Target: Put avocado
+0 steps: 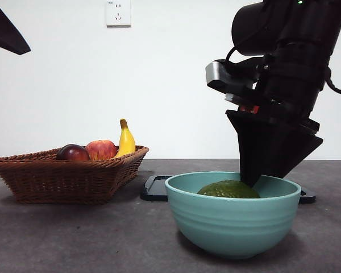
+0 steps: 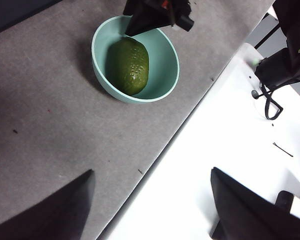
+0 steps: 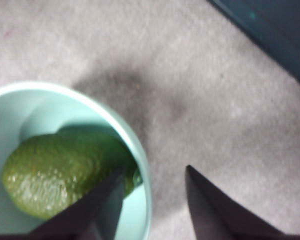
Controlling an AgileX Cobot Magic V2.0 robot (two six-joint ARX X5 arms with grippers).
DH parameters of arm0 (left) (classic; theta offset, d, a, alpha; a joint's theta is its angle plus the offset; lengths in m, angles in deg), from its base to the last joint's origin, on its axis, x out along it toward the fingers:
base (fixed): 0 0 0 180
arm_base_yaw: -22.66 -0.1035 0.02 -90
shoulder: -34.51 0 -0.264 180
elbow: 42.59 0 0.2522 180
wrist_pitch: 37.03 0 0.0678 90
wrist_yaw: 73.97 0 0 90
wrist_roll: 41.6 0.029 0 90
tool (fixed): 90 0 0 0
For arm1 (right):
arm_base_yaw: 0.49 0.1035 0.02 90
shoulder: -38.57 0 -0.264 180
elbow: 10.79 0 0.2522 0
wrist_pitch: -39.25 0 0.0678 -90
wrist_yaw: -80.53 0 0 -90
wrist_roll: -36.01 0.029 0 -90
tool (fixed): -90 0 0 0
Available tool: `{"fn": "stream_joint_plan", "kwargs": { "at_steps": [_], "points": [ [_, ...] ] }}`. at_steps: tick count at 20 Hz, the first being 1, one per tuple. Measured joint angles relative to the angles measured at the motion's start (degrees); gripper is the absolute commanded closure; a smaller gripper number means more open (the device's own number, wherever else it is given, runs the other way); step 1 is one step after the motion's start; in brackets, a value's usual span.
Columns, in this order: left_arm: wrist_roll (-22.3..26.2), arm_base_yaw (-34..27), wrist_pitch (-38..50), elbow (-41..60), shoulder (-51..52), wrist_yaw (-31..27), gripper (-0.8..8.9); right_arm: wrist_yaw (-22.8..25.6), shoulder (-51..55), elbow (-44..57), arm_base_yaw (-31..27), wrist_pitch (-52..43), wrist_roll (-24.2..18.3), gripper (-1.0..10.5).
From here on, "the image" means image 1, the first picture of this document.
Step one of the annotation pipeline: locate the green avocado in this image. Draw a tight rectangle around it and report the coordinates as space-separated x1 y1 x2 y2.
197 179 261 199

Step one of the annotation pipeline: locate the teal ceramic bowl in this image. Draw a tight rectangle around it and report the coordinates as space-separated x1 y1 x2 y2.
165 171 302 260

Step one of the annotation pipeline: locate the black rectangular tray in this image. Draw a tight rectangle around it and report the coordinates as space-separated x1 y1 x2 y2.
139 175 316 204

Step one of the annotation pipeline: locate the yellow banana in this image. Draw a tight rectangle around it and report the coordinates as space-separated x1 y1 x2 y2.
113 118 136 159

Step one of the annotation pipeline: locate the dark red round fruit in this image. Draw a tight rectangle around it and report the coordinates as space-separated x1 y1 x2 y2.
56 143 91 162

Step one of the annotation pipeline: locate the red yellow apple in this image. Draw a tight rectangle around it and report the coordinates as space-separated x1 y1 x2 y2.
85 139 118 161

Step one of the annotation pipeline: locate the brown woven wicker basket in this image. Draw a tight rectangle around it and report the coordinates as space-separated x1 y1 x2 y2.
0 145 149 205

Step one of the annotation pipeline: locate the black right camera cable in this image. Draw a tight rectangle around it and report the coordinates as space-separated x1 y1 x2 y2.
224 44 273 75

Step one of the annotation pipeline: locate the pale grey right camera box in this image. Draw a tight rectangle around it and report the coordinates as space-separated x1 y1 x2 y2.
205 60 260 96

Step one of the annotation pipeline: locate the white wall socket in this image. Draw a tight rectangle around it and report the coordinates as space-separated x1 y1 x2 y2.
106 0 131 28

